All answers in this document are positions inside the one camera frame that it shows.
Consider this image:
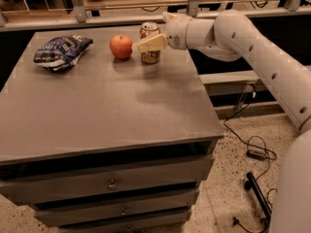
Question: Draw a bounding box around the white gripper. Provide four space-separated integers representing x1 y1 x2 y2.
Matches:
136 12 192 52

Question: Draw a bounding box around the orange soda can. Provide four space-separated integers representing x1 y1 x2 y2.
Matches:
140 21 160 64

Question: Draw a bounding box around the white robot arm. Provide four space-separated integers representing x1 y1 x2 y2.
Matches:
135 10 311 233

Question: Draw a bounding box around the red apple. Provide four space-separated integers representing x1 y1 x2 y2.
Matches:
110 34 133 60

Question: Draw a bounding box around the blue chip bag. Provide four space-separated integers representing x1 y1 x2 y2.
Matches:
33 35 93 72

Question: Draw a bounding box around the grey drawer cabinet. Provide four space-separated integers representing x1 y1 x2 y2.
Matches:
0 28 223 233

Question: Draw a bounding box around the black power adapter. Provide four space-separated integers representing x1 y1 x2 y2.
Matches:
246 150 266 161

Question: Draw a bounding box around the top drawer knob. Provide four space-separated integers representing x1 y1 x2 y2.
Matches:
107 179 118 190

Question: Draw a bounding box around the drawer knob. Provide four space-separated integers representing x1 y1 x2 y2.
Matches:
107 179 118 190
120 208 127 216

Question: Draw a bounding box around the black pole on floor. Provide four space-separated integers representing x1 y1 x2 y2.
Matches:
244 172 271 220

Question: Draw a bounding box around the middle drawer knob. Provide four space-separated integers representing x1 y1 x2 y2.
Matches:
120 208 127 216

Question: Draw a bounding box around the metal railing frame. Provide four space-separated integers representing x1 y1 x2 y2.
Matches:
0 0 310 32

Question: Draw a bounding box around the black cable on floor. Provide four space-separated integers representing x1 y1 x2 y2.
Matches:
223 102 278 233

